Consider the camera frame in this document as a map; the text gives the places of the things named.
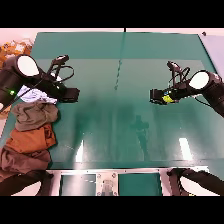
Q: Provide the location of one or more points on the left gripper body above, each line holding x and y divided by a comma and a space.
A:
69, 94

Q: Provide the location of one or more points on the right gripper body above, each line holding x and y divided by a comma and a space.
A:
158, 96

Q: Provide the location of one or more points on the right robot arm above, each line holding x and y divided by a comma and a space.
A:
213, 90

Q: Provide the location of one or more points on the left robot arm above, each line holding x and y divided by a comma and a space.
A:
13, 78

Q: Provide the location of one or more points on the pale blue garment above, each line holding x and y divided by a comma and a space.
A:
33, 95

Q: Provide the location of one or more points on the olive green garment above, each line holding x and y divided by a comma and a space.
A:
35, 115

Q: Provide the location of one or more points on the orange-brown garment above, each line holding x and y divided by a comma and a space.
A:
30, 139

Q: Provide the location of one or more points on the grey-brown garment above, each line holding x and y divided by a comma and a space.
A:
21, 161

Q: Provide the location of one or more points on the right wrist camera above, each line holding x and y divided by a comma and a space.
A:
172, 65

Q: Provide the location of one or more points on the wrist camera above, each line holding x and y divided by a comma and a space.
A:
172, 65
61, 58

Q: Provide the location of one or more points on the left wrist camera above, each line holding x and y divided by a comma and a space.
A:
61, 58

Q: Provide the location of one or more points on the silver frame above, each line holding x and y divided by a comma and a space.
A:
106, 183

